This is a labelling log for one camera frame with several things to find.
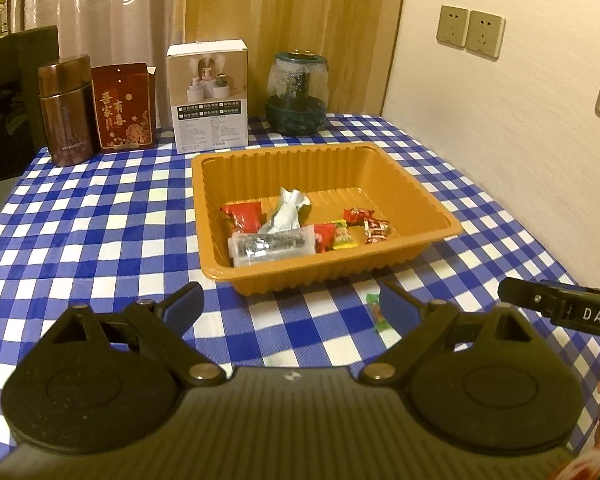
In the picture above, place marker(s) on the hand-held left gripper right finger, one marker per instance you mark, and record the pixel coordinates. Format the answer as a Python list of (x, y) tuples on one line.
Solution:
[(397, 305)]

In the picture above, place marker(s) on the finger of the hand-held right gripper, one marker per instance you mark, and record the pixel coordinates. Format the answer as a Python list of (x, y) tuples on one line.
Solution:
[(522, 294)]

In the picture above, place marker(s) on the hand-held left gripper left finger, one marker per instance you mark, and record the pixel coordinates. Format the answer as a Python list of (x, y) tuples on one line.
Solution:
[(185, 305)]

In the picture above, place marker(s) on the red candy with white print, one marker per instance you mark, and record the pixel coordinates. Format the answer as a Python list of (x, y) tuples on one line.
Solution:
[(376, 230)]

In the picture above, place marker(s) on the yellow green candy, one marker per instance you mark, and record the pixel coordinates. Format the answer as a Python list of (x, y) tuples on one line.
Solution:
[(342, 236)]

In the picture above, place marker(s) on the small red candy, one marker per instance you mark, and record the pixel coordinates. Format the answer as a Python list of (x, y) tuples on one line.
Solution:
[(358, 216)]

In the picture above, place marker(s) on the red candy packet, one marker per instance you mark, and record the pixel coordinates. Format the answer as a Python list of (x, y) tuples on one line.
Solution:
[(325, 237)]

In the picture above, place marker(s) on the clear sesame snack packet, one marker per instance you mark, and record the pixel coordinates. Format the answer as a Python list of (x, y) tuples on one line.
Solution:
[(270, 247)]

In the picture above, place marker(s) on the large red snack packet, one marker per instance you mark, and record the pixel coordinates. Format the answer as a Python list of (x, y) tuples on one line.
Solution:
[(245, 215)]

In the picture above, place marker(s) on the orange ribbed plastic tray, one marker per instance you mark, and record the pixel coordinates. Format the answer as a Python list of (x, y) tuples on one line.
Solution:
[(380, 185)]

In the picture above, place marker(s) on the blue checkered tablecloth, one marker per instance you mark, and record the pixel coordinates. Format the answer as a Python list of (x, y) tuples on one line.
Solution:
[(105, 220)]

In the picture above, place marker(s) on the white product box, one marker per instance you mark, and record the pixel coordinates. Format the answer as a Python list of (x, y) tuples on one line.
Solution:
[(207, 105)]

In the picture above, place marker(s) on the red gift box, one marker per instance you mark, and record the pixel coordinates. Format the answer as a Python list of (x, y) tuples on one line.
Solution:
[(125, 110)]

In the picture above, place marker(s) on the brown metal thermos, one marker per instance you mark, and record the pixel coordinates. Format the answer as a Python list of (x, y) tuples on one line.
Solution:
[(65, 110)]

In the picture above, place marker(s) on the glass jar with green base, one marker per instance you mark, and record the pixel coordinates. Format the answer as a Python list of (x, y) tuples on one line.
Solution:
[(296, 90)]

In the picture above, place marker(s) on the black chair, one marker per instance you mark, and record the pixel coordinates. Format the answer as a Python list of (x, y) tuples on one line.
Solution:
[(10, 110)]

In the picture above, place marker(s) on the sheer white curtain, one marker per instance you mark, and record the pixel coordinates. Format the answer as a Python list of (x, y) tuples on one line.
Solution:
[(105, 10)]

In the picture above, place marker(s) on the yellow curtain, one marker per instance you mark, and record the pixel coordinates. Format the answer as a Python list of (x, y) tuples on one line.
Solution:
[(305, 5)]

